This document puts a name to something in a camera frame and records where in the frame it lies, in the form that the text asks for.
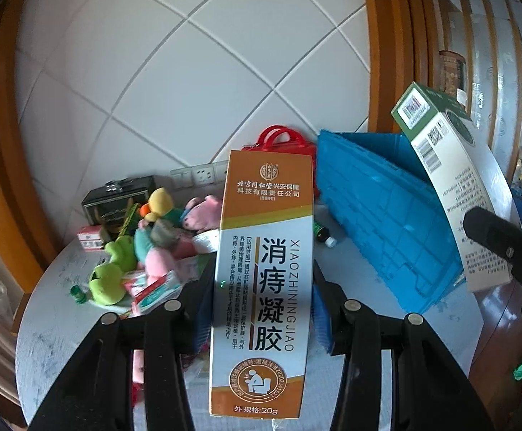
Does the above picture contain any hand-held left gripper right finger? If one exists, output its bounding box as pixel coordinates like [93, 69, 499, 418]
[312, 260, 495, 431]

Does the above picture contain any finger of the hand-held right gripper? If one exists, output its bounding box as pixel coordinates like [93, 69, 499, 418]
[463, 207, 522, 263]

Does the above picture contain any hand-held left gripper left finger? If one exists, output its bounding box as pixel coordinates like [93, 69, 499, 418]
[27, 258, 217, 431]

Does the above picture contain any white green medicine box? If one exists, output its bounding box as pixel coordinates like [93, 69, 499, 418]
[391, 82, 513, 292]

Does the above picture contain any orange white medicine box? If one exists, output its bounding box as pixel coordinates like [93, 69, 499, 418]
[207, 150, 316, 418]

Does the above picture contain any blue plastic crate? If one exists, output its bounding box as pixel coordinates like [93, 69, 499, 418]
[317, 129, 522, 315]

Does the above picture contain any white cloth covered round desktop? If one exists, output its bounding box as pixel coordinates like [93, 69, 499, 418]
[16, 202, 486, 431]

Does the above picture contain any pink pig plush centre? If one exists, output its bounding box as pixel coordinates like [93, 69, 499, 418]
[121, 251, 212, 319]

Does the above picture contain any orange dressed pink pig plush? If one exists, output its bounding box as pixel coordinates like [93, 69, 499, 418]
[143, 236, 199, 281]

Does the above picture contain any white tube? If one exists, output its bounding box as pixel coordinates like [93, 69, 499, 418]
[191, 229, 220, 254]

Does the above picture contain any brown glass bottle green label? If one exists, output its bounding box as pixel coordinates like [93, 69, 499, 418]
[312, 221, 337, 247]

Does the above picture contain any light blue dressed plush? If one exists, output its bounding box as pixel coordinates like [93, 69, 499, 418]
[134, 229, 154, 263]

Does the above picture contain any green frog plush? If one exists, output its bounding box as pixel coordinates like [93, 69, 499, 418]
[88, 236, 133, 306]

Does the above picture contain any green yellow medicine box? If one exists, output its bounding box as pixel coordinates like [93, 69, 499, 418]
[117, 202, 142, 238]

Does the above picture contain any yellow duck plush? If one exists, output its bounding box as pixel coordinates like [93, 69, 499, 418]
[139, 187, 175, 223]

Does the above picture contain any pink white box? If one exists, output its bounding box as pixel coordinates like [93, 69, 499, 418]
[78, 227, 109, 252]

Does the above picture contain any black gift box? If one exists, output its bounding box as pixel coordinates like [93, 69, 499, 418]
[82, 175, 156, 227]

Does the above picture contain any red small suitcase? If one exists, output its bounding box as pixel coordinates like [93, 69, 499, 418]
[243, 126, 320, 200]

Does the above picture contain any wooden slatted partition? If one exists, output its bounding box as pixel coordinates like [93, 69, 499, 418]
[429, 0, 522, 176]

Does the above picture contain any white wall switch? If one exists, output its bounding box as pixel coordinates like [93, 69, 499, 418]
[171, 168, 193, 189]

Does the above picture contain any wooden door frame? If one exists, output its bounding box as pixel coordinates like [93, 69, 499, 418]
[360, 0, 441, 144]
[0, 0, 70, 270]

